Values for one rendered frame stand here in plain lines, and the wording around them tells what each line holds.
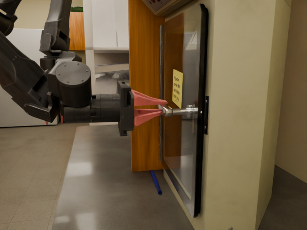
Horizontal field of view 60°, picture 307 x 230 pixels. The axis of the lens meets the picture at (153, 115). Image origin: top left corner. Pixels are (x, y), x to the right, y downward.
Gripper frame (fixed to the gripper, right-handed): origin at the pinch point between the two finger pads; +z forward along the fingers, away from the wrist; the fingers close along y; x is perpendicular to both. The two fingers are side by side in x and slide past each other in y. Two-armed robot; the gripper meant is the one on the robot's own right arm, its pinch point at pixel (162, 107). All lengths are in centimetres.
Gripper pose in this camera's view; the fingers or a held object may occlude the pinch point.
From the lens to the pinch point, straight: 55.7
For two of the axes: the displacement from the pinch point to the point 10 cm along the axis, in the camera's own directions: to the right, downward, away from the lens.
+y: 0.3, -9.6, -2.7
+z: 9.8, -0.3, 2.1
